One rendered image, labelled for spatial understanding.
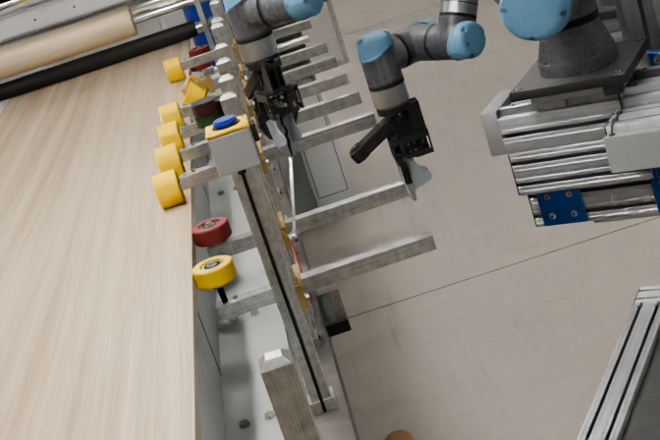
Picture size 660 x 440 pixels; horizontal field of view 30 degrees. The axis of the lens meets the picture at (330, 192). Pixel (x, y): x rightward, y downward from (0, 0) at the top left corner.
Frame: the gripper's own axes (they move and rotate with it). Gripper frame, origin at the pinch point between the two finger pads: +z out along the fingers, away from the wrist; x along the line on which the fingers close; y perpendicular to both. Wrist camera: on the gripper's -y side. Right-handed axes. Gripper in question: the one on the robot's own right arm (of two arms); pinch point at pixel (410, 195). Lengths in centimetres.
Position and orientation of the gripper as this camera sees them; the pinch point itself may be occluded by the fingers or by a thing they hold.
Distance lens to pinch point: 260.3
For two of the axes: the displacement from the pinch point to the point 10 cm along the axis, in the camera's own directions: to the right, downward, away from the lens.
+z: 3.0, 9.1, 3.0
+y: 9.5, -3.2, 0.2
